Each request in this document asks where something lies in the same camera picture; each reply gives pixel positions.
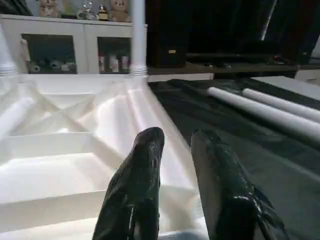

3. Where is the clear glass jar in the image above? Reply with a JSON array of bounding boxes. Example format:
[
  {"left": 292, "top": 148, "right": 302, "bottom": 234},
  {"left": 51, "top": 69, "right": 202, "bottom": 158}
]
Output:
[{"left": 76, "top": 1, "right": 98, "bottom": 21}]

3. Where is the white glass door cabinet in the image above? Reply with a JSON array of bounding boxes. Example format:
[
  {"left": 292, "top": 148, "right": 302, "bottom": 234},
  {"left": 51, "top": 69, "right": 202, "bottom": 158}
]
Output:
[{"left": 0, "top": 13, "right": 149, "bottom": 76}]

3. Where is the white plastic children's table top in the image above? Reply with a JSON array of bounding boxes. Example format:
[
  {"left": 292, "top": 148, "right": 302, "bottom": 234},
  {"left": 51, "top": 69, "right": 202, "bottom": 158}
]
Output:
[{"left": 0, "top": 74, "right": 210, "bottom": 240}]

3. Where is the beige teddy bear figure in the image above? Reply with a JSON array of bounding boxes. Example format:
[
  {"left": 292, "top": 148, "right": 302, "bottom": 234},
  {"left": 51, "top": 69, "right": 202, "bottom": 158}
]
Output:
[
  {"left": 109, "top": 0, "right": 132, "bottom": 24},
  {"left": 39, "top": 0, "right": 62, "bottom": 19}
]

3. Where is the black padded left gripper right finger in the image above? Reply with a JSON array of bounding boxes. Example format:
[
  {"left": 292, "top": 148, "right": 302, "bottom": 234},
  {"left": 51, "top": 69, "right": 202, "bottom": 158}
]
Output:
[{"left": 190, "top": 129, "right": 292, "bottom": 240}]

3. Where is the black box with yellow label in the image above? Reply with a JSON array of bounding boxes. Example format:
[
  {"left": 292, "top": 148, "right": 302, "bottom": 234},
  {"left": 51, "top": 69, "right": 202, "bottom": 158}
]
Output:
[{"left": 148, "top": 0, "right": 189, "bottom": 69}]

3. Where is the white side table board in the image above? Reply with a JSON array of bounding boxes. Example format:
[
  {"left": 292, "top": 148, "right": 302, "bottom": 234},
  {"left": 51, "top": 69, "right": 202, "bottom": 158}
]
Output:
[{"left": 251, "top": 75, "right": 320, "bottom": 102}]

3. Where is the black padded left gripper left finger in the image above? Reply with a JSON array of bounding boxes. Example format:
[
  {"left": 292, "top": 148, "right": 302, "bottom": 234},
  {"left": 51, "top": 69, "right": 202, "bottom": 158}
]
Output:
[{"left": 92, "top": 126, "right": 166, "bottom": 240}]

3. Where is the white plastic table leg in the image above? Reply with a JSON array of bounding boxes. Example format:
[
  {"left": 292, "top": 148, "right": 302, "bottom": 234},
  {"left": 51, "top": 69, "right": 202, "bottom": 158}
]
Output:
[
  {"left": 0, "top": 22, "right": 19, "bottom": 78},
  {"left": 242, "top": 88, "right": 320, "bottom": 124},
  {"left": 128, "top": 0, "right": 149, "bottom": 77},
  {"left": 206, "top": 86, "right": 320, "bottom": 147}
]

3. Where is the black plastic work mat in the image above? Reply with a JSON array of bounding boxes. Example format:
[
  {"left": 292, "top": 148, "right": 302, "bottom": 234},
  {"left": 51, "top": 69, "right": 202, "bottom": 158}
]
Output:
[{"left": 148, "top": 77, "right": 320, "bottom": 240}]

